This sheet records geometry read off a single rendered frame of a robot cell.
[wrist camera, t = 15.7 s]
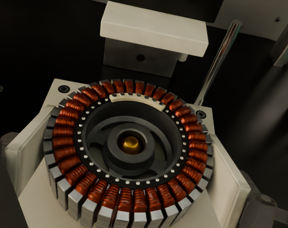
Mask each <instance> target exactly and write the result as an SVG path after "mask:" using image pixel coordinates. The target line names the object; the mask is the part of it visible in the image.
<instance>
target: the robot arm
mask: <svg viewBox="0 0 288 228"><path fill-rule="evenodd" d="M55 108H56V106H54V105H49V104H48V105H47V106H46V107H45V108H44V109H43V110H42V111H41V112H40V113H39V114H38V115H37V116H36V117H35V118H34V119H33V120H32V121H31V122H30V123H29V124H28V125H27V126H26V127H25V128H24V129H23V130H22V131H21V132H20V133H15V132H10V133H7V134H5V135H4V136H3V137H1V138H0V228H28V225H27V222H26V219H25V217H24V214H23V211H22V209H21V206H20V203H19V200H18V198H19V196H20V195H21V193H22V192H23V190H24V188H25V186H26V185H27V184H28V182H29V180H30V179H31V177H32V176H33V174H34V172H35V171H36V169H37V168H38V166H39V164H40V163H41V161H42V160H43V158H44V150H43V142H44V139H43V136H44V131H45V129H47V123H48V121H49V118H51V113H52V112H53V110H54V109H55ZM209 135H210V137H211V140H212V144H211V146H213V156H212V158H214V166H213V168H212V175H211V178H210V180H209V181H208V185H207V187H206V190H207V192H208V195H209V198H210V200H211V203H212V205H213V208H214V210H215V213H216V215H217V218H218V221H219V223H220V225H221V228H237V225H238V223H239V224H240V226H239V228H288V211H286V210H283V209H280V208H277V203H276V202H275V200H273V199H272V198H271V197H269V196H267V195H264V194H262V193H261V192H260V191H259V190H258V188H257V187H256V185H255V184H254V182H253V181H252V179H251V178H250V177H249V175H247V174H246V173H245V172H244V171H242V170H239V169H238V168H237V166H236V165H235V163H234V162H233V160H232V159H231V157H230V156H229V154H228V153H227V151H226V150H225V148H224V147H223V145H222V144H221V142H220V141H219V139H218V138H217V136H216V135H214V134H209Z"/></svg>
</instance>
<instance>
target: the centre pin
mask: <svg viewBox="0 0 288 228"><path fill-rule="evenodd" d="M117 145H118V147H119V149H120V150H121V151H123V152H124V153H126V154H130V155H136V154H139V153H141V152H142V151H143V145H142V143H141V142H140V141H139V140H138V139H136V138H135V137H133V136H129V137H123V138H121V139H120V140H119V141H118V142H117Z"/></svg>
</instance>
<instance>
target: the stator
mask: <svg viewBox="0 0 288 228"><path fill-rule="evenodd" d="M155 87H156V85H154V84H151V83H147V85H146V87H145V89H144V82H143V81H138V80H135V85H134V86H133V81H132V80H131V79H124V80H123V82H122V81H121V80H120V79H111V82H110V81H108V80H103V81H99V84H97V82H94V83H90V84H88V87H87V88H86V87H85V86H83V87H81V88H79V89H77V93H76V92H74V91H73V92H72V93H70V94H69V95H68V96H67V99H63V100H62V101H61V102H60V103H59V104H58V108H57V107H56V108H55V109H54V110H53V112H52V113H51V118H49V121H48V123H47V129H45V131H44V136H43V139H44V142H43V150H44V157H45V163H46V170H47V177H48V182H49V185H50V187H52V192H53V194H54V196H55V198H56V199H58V200H59V204H60V206H61V207H62V208H63V209H64V210H65V211H67V210H68V209H69V215H70V216H71V217H72V218H73V219H74V220H75V221H78V220H79V219H80V218H81V225H83V226H84V227H86V228H92V227H93V225H94V223H96V222H97V223H96V228H109V227H110V224H111V223H112V228H168V227H169V226H170V227H171V226H173V225H174V224H175V223H177V222H178V221H179V220H180V218H183V216H184V215H185V214H186V213H187V212H188V210H189V209H190V208H191V207H192V205H193V204H194V203H195V201H196V200H197V199H198V198H199V196H200V195H201V194H202V193H203V191H204V190H205V188H206V187H207V185H208V181H209V180H210V178H211V175H212V168H213V166H214V158H212V156H213V146H211V144H212V140H211V137H210V135H207V133H208V129H207V127H206V126H205V124H202V122H203V121H202V119H201V118H200V117H199V115H198V114H197V115H195V111H194V110H193V108H192V107H190V106H186V105H187V103H186V102H185V101H184V100H182V99H181V98H180V99H177V95H175V94H173V93H172V92H169V93H167V94H166V92H167V90H166V89H164V88H162V87H158V88H157V89H156V91H155ZM154 91H155V92H154ZM201 124H202V125H201ZM113 126H115V127H114V128H113V129H112V130H111V131H110V132H109V134H108V135H106V134H104V133H103V132H102V131H104V130H106V129H108V128H110V127H113ZM129 136H133V137H135V138H136V139H138V140H139V141H140V142H141V143H142V145H143V151H142V152H141V153H139V154H136V155H130V154H126V153H124V152H123V151H121V150H120V149H119V147H118V145H117V142H118V141H119V140H120V139H121V138H123V137H129ZM153 137H155V138H156V139H157V141H158V142H159V143H160V145H161V146H162V149H163V151H164V154H165V161H159V160H157V159H155V151H154V150H155V140H154V138H153ZM91 146H97V147H99V148H101V149H102V155H103V160H104V163H105V165H106V167H107V168H108V170H109V172H107V171H106V170H105V169H103V168H102V167H100V166H99V165H98V164H97V163H96V162H95V161H94V159H93V158H92V157H91V155H90V153H89V149H90V147H91ZM145 173H151V174H153V175H154V177H151V178H147V179H139V180H134V179H129V178H135V177H139V176H141V175H143V174H145Z"/></svg>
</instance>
